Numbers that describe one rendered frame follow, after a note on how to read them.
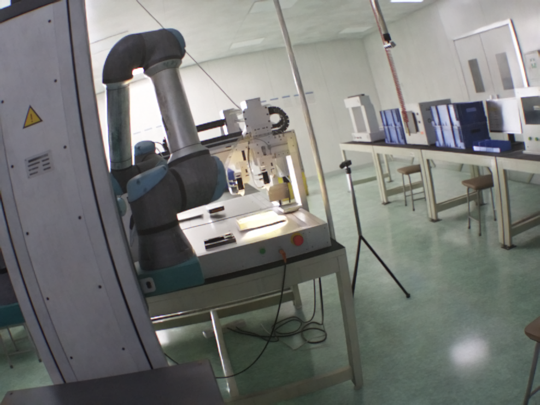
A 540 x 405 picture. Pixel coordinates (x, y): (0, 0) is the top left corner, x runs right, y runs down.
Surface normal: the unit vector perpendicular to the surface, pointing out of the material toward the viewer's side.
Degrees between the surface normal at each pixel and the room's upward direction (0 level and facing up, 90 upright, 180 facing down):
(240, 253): 90
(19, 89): 90
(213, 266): 90
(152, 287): 90
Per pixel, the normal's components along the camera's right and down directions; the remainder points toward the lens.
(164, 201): 0.64, 0.06
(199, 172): 0.40, -0.18
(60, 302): 0.22, 0.12
